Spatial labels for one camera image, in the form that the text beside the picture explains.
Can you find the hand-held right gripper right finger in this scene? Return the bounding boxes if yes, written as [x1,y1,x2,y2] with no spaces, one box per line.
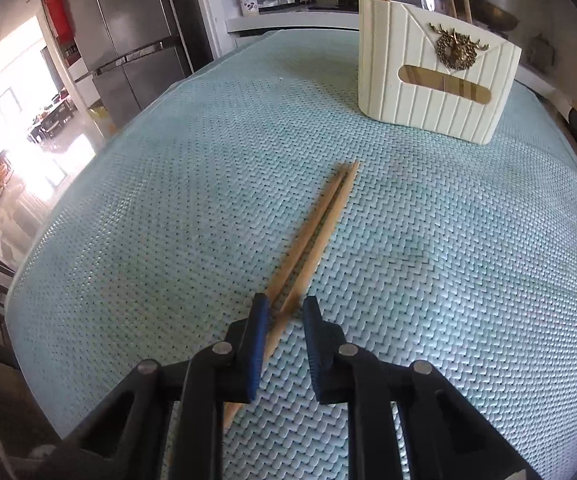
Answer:
[302,295,544,480]

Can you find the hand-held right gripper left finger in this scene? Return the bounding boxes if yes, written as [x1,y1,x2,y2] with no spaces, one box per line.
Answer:
[33,293,270,480]

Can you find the cream ribbed utensil holder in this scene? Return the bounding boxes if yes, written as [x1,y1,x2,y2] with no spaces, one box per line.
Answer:
[357,0,523,146]

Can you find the teal woven mat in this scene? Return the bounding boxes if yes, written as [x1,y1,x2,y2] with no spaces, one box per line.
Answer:
[6,29,577,480]

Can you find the dining table with chairs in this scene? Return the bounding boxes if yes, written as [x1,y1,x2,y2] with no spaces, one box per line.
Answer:
[26,89,75,142]

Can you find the red fire extinguisher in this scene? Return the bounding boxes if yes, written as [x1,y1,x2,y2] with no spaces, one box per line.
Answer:
[43,0,77,42]

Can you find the grey steel refrigerator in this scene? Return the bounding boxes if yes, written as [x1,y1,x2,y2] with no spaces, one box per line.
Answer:
[38,0,214,132]

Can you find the black glass gas stove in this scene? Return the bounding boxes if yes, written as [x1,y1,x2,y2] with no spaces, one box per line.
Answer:
[299,0,362,12]

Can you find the glass french press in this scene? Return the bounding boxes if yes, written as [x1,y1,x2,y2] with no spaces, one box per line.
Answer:
[527,33,555,69]

